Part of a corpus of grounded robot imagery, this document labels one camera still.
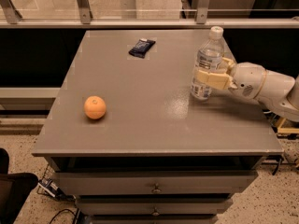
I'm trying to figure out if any small device on floor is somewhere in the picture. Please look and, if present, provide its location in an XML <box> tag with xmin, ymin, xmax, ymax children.
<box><xmin>38</xmin><ymin>178</ymin><xmax>63</xmax><ymax>198</ymax></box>

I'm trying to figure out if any black office chair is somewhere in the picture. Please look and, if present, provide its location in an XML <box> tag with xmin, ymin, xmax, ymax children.
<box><xmin>0</xmin><ymin>148</ymin><xmax>38</xmax><ymax>224</ymax></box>

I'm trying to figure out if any black floor cable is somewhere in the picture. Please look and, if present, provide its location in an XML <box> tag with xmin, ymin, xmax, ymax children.
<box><xmin>48</xmin><ymin>208</ymin><xmax>82</xmax><ymax>224</ymax></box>

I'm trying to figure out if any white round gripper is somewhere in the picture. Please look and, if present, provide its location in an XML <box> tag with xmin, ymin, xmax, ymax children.
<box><xmin>193</xmin><ymin>57</ymin><xmax>266</xmax><ymax>99</ymax></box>

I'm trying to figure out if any yellow metal frame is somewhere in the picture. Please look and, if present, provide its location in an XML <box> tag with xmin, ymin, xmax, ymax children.
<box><xmin>275</xmin><ymin>118</ymin><xmax>299</xmax><ymax>134</ymax></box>

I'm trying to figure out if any metal glass railing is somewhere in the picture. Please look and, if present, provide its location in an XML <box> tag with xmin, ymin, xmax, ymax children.
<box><xmin>0</xmin><ymin>0</ymin><xmax>299</xmax><ymax>29</ymax></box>

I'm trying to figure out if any clear plastic water bottle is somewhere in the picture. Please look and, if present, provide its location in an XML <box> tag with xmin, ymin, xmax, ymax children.
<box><xmin>191</xmin><ymin>26</ymin><xmax>224</xmax><ymax>101</ymax></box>

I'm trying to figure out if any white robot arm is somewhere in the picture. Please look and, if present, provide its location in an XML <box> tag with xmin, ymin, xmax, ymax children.
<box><xmin>193</xmin><ymin>58</ymin><xmax>299</xmax><ymax>122</ymax></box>

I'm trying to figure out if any top drawer knob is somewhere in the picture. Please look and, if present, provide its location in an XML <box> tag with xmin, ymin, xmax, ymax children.
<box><xmin>151</xmin><ymin>184</ymin><xmax>161</xmax><ymax>194</ymax></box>

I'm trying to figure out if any grey drawer cabinet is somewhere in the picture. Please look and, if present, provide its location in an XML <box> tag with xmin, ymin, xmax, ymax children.
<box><xmin>34</xmin><ymin>30</ymin><xmax>282</xmax><ymax>224</ymax></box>

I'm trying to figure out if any drawer knob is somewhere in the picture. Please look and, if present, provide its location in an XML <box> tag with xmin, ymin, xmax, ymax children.
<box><xmin>151</xmin><ymin>207</ymin><xmax>160</xmax><ymax>217</ymax></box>
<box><xmin>151</xmin><ymin>184</ymin><xmax>161</xmax><ymax>194</ymax></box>

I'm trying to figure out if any orange fruit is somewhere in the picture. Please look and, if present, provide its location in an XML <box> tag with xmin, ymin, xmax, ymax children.
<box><xmin>84</xmin><ymin>96</ymin><xmax>107</xmax><ymax>119</ymax></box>

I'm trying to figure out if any dark blue snack packet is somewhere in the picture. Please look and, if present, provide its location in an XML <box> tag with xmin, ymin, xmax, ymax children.
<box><xmin>129</xmin><ymin>38</ymin><xmax>155</xmax><ymax>59</ymax></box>

